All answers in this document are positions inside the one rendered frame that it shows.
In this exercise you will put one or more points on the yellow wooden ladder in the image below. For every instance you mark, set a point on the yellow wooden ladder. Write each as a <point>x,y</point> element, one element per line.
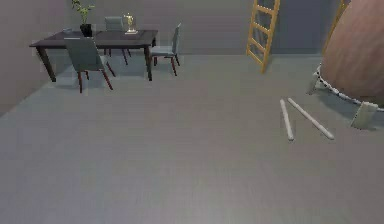
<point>261,33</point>

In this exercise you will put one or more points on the green plant in black pot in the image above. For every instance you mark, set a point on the green plant in black pot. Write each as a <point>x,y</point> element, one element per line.
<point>85,26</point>

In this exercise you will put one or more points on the white rod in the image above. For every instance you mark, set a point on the white rod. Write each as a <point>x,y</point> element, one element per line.
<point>286,120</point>
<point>310,118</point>

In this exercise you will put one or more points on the dark brown dining table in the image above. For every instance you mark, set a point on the dark brown dining table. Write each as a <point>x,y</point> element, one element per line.
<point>113,39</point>

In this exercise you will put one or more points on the grey chair with red legs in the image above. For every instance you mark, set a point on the grey chair with red legs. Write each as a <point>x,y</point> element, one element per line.
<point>166,50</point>
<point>84,55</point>
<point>114,23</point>

